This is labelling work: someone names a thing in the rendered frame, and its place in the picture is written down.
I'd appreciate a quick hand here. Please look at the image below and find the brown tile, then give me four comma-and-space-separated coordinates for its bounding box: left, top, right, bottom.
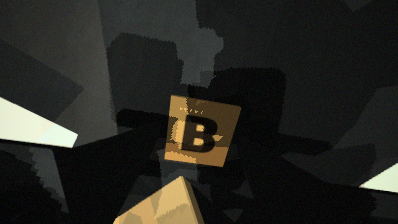
164, 95, 241, 167

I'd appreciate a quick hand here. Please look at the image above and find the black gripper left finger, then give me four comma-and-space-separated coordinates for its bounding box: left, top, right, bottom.
0, 121, 161, 224

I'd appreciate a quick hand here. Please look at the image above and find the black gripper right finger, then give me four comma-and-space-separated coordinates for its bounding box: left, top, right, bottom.
237, 135, 398, 224

